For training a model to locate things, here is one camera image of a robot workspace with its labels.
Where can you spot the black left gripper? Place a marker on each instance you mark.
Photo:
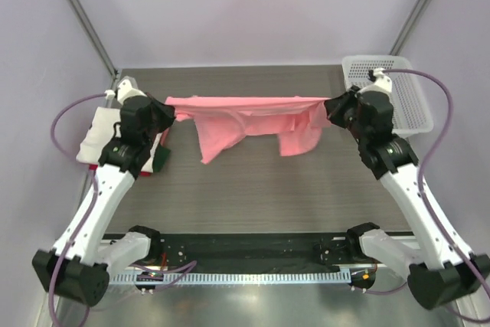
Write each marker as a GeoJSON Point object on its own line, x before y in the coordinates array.
{"type": "Point", "coordinates": [165, 112]}

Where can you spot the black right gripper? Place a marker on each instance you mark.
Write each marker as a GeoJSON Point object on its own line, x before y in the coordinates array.
{"type": "Point", "coordinates": [335, 108]}

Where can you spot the pink t shirt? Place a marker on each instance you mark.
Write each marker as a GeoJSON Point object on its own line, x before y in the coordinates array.
{"type": "Point", "coordinates": [222, 122]}

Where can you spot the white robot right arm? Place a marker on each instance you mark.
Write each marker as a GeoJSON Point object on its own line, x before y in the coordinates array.
{"type": "Point", "coordinates": [444, 268]}

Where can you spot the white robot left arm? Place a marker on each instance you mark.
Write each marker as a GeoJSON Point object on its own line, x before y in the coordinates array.
{"type": "Point", "coordinates": [75, 268]}

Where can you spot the folded green t shirt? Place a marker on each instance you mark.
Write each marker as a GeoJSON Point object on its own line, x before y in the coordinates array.
{"type": "Point", "coordinates": [160, 157]}

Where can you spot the folded white t shirt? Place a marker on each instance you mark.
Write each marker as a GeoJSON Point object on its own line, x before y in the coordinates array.
{"type": "Point", "coordinates": [105, 118]}

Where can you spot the white plastic basket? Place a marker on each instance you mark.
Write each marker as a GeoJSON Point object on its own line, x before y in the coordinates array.
{"type": "Point", "coordinates": [411, 111]}

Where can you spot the folded red t shirt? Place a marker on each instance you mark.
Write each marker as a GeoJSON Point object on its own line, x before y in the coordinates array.
{"type": "Point", "coordinates": [91, 146]}

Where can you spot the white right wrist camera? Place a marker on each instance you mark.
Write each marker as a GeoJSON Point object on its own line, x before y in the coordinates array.
{"type": "Point", "coordinates": [380, 82]}

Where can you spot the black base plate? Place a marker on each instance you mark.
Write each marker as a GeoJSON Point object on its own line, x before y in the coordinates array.
{"type": "Point", "coordinates": [286, 253]}

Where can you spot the slotted cable duct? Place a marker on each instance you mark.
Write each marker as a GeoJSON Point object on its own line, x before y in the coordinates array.
{"type": "Point", "coordinates": [135, 278]}

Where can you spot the left aluminium frame post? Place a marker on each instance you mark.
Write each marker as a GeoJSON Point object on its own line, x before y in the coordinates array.
{"type": "Point", "coordinates": [93, 37]}

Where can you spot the aluminium frame post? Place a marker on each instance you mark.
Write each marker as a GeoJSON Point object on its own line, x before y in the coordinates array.
{"type": "Point", "coordinates": [93, 37]}
{"type": "Point", "coordinates": [410, 24]}

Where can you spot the right aluminium frame post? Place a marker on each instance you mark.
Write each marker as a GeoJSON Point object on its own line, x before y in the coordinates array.
{"type": "Point", "coordinates": [410, 24]}

